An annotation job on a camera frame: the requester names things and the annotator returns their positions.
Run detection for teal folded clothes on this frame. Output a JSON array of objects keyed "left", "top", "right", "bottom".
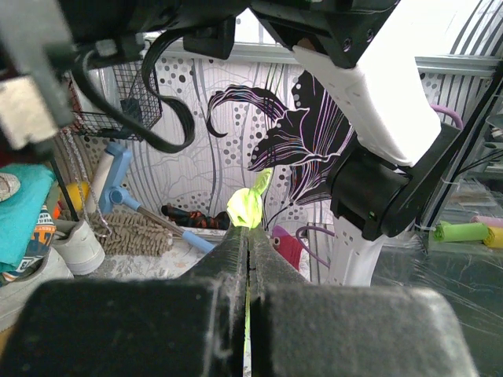
[{"left": 1, "top": 164, "right": 55, "bottom": 272}]

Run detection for white sneaker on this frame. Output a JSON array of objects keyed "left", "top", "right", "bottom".
[{"left": 52, "top": 219, "right": 105, "bottom": 276}]

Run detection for green bag roll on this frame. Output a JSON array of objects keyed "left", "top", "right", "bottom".
[{"left": 432, "top": 221, "right": 489, "bottom": 242}]

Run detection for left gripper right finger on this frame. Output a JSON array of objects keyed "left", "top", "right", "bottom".
[{"left": 248, "top": 229, "right": 478, "bottom": 376}]

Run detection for black wire basket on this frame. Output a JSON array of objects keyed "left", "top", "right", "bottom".
[{"left": 64, "top": 61, "right": 163, "bottom": 141}]

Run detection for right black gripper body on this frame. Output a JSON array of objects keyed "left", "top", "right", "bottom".
[{"left": 1, "top": 1, "right": 236, "bottom": 149}]

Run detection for striped colourful sock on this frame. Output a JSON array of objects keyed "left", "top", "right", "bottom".
[{"left": 270, "top": 225, "right": 310, "bottom": 274}]

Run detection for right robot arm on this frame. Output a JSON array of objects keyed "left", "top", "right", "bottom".
[{"left": 1, "top": 1, "right": 462, "bottom": 286}]

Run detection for green trash bag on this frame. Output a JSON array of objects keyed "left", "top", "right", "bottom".
[{"left": 226, "top": 168, "right": 273, "bottom": 229}]

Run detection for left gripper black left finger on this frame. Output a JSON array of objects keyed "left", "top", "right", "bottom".
[{"left": 1, "top": 227, "right": 248, "bottom": 376}]

